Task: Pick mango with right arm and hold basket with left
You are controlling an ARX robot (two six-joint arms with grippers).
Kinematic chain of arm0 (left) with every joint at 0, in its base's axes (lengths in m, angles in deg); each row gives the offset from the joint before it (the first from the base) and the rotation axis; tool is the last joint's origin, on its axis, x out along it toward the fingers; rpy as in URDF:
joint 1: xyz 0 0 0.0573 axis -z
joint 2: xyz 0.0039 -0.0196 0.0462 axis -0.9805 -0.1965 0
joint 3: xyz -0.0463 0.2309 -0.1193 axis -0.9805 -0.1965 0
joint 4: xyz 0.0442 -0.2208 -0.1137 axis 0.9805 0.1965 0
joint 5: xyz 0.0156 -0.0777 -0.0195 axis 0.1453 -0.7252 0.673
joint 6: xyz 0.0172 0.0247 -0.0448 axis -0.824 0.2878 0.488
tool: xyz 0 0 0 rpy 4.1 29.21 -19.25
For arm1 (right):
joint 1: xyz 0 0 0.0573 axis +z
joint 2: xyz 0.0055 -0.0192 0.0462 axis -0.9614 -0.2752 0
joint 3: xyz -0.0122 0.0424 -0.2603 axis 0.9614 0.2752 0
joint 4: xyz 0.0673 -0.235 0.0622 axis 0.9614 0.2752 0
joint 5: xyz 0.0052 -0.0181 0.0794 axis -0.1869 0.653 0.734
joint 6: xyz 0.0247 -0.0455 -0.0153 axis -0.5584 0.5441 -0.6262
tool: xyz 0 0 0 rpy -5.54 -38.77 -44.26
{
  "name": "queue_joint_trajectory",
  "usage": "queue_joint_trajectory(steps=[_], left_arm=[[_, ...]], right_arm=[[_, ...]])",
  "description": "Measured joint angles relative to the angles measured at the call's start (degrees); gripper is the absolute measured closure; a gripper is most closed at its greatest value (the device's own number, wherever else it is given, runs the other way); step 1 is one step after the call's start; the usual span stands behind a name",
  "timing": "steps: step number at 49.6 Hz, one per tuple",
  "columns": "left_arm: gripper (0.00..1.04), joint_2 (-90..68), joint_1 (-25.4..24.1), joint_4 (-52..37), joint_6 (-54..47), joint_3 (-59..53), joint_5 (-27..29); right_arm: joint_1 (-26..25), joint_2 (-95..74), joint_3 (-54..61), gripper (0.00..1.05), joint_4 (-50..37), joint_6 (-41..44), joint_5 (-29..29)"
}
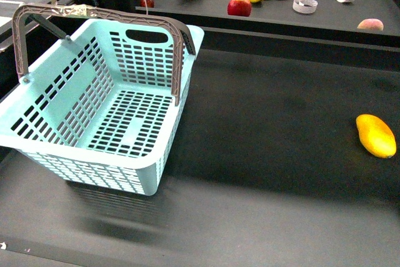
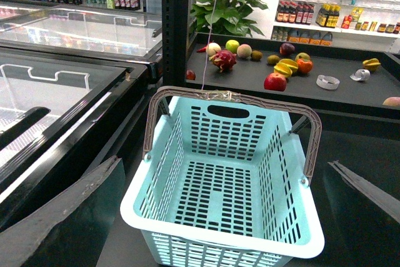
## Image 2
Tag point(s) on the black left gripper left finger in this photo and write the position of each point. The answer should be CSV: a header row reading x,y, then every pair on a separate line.
x,y
72,228

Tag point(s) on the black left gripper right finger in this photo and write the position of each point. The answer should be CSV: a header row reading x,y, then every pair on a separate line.
x,y
388,203

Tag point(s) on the grey basket handle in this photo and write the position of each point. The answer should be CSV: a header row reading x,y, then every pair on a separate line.
x,y
308,116

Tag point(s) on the light blue plastic basket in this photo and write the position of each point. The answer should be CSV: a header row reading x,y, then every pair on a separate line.
x,y
223,185

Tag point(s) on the green mango fruit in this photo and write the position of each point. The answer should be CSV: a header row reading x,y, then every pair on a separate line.
x,y
303,56

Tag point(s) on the peach at right edge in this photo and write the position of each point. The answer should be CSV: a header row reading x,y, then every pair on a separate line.
x,y
392,101

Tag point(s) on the near glass freezer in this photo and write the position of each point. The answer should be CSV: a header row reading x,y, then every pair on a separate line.
x,y
89,99

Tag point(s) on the glass freezer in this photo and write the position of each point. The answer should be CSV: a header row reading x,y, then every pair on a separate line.
x,y
89,99
112,35

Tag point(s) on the white tape roll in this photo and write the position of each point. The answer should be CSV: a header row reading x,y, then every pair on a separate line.
x,y
327,82

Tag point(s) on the yellow star fruit far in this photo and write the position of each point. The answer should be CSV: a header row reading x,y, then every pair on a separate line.
x,y
371,65

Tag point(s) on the yellow star fruit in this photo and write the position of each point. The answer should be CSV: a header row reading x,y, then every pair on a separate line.
x,y
286,67
371,65

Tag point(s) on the red apple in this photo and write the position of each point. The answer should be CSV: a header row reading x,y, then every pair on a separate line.
x,y
275,82

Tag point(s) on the yellow star fruit front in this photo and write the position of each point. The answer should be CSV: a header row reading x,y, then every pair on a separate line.
x,y
286,67

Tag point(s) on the brown kiwi right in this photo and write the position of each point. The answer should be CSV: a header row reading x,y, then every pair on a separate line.
x,y
273,59

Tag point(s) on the brown kiwi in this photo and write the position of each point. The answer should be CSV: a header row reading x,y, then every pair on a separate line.
x,y
256,55
273,59

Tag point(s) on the small red fruit left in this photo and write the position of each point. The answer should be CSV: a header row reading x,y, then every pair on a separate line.
x,y
190,75

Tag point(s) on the brown kiwi left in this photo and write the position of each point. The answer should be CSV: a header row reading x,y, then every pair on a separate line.
x,y
256,55

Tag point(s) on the far glass freezer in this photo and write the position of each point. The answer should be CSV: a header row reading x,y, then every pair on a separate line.
x,y
112,35

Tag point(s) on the peach coloured fruit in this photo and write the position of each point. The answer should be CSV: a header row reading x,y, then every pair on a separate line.
x,y
244,51

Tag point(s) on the red dragon fruit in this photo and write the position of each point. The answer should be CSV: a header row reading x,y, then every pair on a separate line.
x,y
224,60

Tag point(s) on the red chili pepper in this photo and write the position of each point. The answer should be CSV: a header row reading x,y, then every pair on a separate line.
x,y
203,49

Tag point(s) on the green apple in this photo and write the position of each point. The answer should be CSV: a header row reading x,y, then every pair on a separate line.
x,y
232,46

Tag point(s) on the green potted plant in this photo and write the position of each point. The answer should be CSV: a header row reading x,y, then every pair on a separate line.
x,y
226,17

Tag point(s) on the black freezer lid handle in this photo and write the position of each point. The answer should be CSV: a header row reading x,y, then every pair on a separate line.
x,y
21,124

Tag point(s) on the black shelf upright post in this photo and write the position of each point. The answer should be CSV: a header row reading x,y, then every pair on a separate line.
x,y
175,41

